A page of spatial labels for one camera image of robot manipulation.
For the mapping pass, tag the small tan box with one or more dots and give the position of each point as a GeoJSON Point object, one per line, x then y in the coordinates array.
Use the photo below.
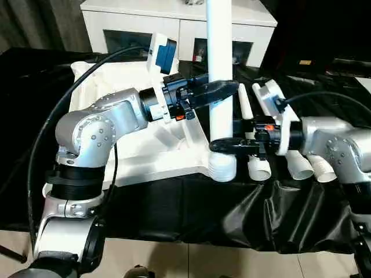
{"type": "Point", "coordinates": [305, 62]}

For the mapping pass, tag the grey curtain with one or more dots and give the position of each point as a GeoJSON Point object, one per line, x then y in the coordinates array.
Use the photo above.
{"type": "Point", "coordinates": [37, 26]}

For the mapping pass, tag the black tripod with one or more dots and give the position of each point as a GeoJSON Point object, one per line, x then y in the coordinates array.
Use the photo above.
{"type": "Point", "coordinates": [14, 255]}

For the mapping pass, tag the white plastic table leg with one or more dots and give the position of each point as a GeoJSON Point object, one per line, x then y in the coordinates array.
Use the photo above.
{"type": "Point", "coordinates": [323, 172]}
{"type": "Point", "coordinates": [220, 43]}
{"type": "Point", "coordinates": [301, 171]}
{"type": "Point", "coordinates": [245, 104]}

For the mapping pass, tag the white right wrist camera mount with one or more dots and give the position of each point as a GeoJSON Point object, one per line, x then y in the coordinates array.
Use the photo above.
{"type": "Point", "coordinates": [269, 92]}

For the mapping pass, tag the white flat board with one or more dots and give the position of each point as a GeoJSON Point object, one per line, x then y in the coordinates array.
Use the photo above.
{"type": "Point", "coordinates": [363, 84]}

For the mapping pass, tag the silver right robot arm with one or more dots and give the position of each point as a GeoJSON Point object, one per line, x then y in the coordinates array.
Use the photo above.
{"type": "Point", "coordinates": [342, 144]}

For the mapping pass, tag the black plastic cover mat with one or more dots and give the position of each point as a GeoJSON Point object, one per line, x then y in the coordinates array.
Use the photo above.
{"type": "Point", "coordinates": [174, 211]}

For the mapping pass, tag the dark robot body part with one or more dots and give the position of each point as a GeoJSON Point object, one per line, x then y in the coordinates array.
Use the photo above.
{"type": "Point", "coordinates": [140, 272]}

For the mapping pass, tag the white sideboard with glass doors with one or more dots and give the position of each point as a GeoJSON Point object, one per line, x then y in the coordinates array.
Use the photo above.
{"type": "Point", "coordinates": [130, 20]}

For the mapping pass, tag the white plastic table top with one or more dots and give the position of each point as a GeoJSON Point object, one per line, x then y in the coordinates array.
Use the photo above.
{"type": "Point", "coordinates": [139, 156]}

